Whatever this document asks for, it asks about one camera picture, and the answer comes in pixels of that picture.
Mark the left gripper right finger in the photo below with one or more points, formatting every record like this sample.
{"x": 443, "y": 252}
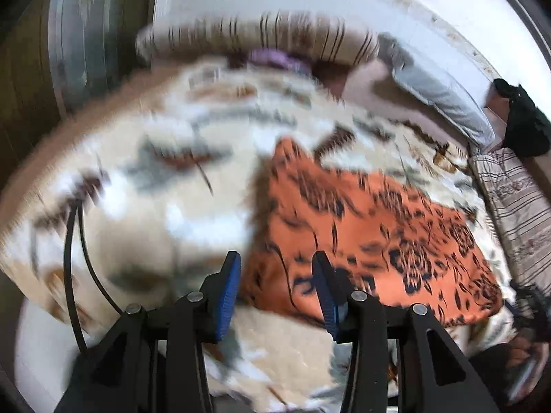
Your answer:
{"x": 434, "y": 374}

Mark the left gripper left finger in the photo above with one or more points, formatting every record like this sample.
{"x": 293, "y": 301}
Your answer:
{"x": 152, "y": 361}

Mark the orange black floral garment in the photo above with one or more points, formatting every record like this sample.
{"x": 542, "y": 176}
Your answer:
{"x": 388, "y": 239}

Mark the cream leaf-patterned blanket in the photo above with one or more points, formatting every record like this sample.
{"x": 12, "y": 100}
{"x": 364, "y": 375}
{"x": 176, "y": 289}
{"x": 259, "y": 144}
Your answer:
{"x": 172, "y": 168}

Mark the striped floral pillow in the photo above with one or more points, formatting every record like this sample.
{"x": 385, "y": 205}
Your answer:
{"x": 520, "y": 211}

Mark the black cloth on headboard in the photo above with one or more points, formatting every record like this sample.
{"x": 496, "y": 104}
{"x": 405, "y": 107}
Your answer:
{"x": 528, "y": 129}

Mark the pink bed sheet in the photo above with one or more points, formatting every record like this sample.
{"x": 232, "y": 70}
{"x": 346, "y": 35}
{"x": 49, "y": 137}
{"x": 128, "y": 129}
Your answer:
{"x": 371, "y": 87}

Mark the grey pillow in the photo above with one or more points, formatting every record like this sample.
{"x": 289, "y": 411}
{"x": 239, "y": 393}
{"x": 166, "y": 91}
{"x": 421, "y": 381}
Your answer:
{"x": 420, "y": 76}

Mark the purple cloth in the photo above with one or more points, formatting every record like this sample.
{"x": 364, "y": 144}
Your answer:
{"x": 278, "y": 59}

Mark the striped bolster pillow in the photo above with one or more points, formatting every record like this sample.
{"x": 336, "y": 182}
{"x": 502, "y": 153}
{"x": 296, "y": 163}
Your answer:
{"x": 317, "y": 37}

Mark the wooden glass-panel door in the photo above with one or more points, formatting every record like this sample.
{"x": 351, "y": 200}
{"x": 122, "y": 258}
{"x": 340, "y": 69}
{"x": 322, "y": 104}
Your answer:
{"x": 56, "y": 55}

